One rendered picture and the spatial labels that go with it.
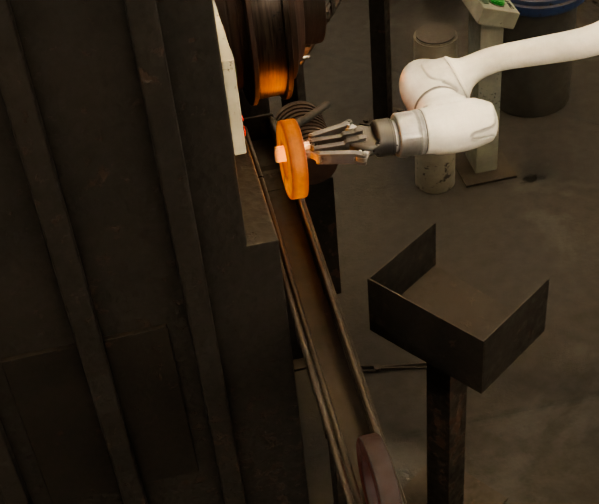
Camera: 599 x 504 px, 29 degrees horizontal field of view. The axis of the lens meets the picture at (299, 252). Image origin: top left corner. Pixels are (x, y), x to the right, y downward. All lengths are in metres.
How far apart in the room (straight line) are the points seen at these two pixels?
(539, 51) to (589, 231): 1.09
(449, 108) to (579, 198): 1.25
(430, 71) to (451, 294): 0.46
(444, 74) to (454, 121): 0.15
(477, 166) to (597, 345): 0.76
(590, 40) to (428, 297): 0.59
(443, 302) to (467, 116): 0.37
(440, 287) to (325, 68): 1.89
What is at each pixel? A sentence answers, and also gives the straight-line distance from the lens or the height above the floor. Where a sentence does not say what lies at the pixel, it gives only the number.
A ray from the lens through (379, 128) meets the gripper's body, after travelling 2.23.
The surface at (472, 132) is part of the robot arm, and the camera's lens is 2.26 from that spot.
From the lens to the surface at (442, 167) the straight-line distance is 3.39.
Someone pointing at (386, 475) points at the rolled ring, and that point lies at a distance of 1.77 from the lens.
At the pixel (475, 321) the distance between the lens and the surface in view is 2.22.
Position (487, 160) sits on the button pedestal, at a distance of 3.50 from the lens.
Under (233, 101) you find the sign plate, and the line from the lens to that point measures 1.81.
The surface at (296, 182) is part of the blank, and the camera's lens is 2.18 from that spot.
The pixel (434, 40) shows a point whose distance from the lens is 3.17.
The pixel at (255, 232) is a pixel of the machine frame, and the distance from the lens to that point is 2.01.
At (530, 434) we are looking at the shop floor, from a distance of 2.81.
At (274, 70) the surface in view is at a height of 1.04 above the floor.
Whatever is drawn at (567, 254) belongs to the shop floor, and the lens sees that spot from 3.27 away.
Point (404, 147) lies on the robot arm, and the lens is 2.24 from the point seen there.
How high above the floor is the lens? 2.17
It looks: 41 degrees down
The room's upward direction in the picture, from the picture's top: 6 degrees counter-clockwise
